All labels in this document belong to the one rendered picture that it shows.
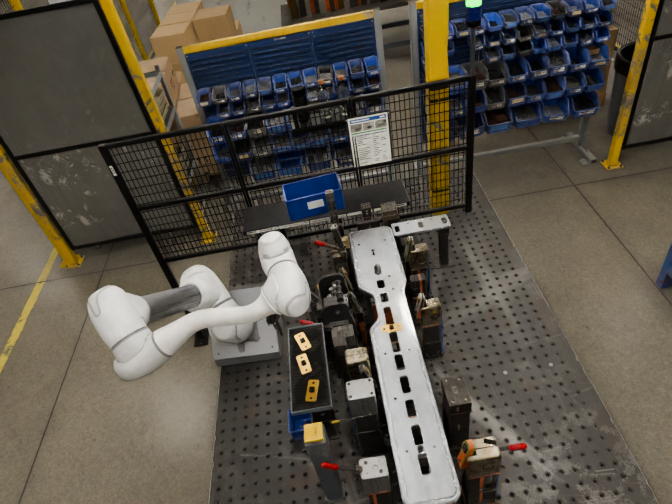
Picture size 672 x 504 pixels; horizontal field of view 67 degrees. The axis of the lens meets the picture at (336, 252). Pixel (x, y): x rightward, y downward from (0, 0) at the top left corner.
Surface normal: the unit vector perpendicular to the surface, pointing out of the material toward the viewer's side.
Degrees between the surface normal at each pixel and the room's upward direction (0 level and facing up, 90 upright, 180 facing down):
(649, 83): 91
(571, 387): 0
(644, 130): 92
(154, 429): 0
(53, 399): 0
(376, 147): 90
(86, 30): 90
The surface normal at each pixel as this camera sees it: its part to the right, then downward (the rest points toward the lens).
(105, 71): 0.11, 0.65
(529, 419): -0.15, -0.73
